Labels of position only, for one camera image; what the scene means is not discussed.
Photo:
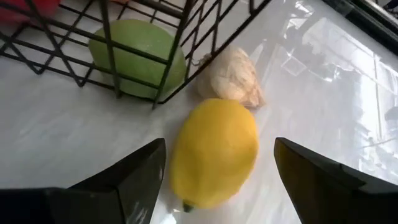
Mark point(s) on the red apple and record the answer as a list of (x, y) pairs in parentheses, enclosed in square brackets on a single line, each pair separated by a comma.
[(21, 9)]

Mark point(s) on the yellow lemon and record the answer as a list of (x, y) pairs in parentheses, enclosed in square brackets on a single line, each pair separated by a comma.
[(214, 152)]

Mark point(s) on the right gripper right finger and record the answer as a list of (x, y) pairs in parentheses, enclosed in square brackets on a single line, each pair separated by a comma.
[(335, 196)]

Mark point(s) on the light green mango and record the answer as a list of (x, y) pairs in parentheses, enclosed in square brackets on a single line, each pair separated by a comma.
[(140, 62)]

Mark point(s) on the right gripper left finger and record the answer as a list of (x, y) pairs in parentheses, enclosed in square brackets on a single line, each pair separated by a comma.
[(93, 202)]

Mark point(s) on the white garlic bulb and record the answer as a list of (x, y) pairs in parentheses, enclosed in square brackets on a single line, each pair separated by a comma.
[(231, 74)]

